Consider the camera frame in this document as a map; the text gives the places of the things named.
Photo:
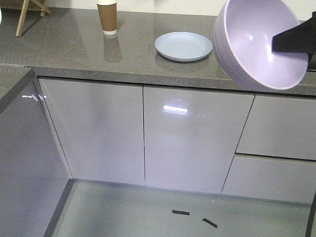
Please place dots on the black tape strip floor left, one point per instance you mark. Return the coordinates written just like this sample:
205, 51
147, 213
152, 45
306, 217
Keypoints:
180, 212

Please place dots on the purple plastic bowl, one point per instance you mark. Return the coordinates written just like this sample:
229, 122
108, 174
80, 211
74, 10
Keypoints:
243, 34

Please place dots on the grey cabinet door middle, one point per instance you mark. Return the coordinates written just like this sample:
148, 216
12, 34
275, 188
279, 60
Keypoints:
191, 137

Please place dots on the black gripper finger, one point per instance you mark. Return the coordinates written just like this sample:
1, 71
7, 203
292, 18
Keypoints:
300, 39

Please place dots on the black tape strip floor right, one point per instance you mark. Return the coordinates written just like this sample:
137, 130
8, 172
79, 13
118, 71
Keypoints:
210, 223

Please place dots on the black tape strip floor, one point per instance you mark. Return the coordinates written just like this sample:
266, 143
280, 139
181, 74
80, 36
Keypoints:
180, 212
210, 223

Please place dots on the light blue plate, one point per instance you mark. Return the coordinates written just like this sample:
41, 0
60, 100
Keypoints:
183, 46

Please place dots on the grey cabinet door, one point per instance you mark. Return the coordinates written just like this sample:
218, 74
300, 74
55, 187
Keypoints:
100, 128
191, 137

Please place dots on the grey drawer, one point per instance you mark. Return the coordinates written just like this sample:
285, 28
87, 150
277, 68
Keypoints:
279, 179
280, 127

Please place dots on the grey cabinet door left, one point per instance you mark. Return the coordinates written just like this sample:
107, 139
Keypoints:
100, 128

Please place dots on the grey lower drawer front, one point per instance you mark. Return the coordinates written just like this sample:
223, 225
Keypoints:
279, 179

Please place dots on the grey upper drawer front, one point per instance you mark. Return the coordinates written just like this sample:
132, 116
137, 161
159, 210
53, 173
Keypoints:
280, 127

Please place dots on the brown paper cup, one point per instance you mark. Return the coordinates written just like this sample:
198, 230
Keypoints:
107, 10

